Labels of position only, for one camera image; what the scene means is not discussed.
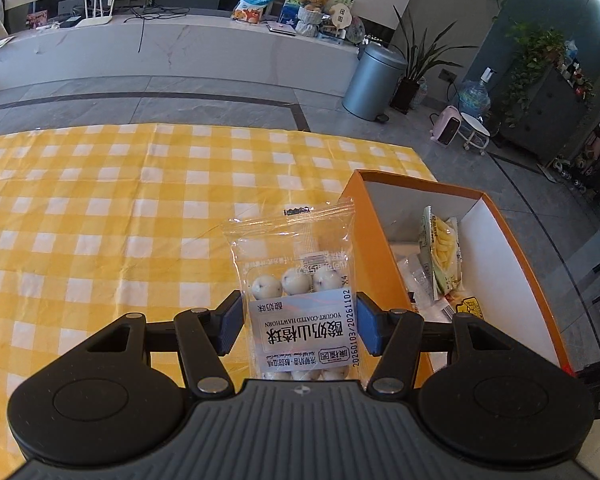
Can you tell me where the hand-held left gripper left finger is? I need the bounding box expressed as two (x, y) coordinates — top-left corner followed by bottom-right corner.
(82, 291), (243, 395)

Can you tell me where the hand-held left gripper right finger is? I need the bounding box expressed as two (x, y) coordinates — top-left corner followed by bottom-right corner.
(355, 291), (526, 395)

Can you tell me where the clear yogurt ball packet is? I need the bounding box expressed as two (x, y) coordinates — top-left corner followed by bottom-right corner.
(221, 197), (367, 392)

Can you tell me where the white green long packet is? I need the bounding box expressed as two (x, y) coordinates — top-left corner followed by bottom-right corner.
(394, 252), (433, 311)

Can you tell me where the clear waffle packet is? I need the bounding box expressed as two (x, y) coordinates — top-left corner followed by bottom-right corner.
(442, 295), (483, 318)

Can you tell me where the green corn snack packet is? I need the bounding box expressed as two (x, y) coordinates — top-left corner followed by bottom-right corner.
(419, 205), (465, 298)

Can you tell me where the orange cardboard box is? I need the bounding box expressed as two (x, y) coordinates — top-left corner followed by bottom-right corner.
(337, 169), (576, 376)

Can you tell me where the yellow checked tablecloth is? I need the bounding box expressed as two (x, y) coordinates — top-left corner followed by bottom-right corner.
(0, 122), (438, 391)

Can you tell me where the pink small heater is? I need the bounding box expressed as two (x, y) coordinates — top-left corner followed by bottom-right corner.
(430, 105), (465, 147)

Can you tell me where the white round stool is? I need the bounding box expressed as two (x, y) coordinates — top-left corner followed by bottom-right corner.
(460, 114), (492, 156)

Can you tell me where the long leaved potted plant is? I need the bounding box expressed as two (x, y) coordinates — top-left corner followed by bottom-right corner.
(390, 5), (481, 113)

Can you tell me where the grey metal trash can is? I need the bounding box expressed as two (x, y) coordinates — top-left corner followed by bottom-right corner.
(341, 42), (410, 122)

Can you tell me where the blue water bottle with pump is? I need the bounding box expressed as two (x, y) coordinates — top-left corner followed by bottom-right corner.
(457, 66), (498, 121)

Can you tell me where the white marble bench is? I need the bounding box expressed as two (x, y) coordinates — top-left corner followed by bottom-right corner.
(0, 10), (363, 98)

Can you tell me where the dark cabinet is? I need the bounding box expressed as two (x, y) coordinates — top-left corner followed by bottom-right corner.
(500, 62), (600, 168)

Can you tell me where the decorated round plate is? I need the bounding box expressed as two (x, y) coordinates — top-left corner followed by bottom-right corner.
(346, 16), (367, 46)

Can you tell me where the teddy bear in grey wrap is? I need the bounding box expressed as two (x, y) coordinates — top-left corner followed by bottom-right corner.
(297, 0), (331, 37)

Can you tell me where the round paper fan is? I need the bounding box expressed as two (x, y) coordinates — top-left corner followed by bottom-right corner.
(330, 6), (353, 41)

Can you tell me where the blue snack bag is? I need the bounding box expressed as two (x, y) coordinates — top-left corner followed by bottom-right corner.
(231, 0), (277, 26)

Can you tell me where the trailing ivy plant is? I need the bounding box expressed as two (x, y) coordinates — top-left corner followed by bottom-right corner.
(502, 22), (571, 126)

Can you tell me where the green picture board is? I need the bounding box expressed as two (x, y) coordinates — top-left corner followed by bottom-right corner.
(285, 0), (355, 21)

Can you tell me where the white router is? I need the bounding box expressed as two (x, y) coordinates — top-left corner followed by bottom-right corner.
(75, 0), (118, 28)

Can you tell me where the black cable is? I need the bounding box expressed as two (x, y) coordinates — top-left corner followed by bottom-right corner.
(125, 0), (216, 53)

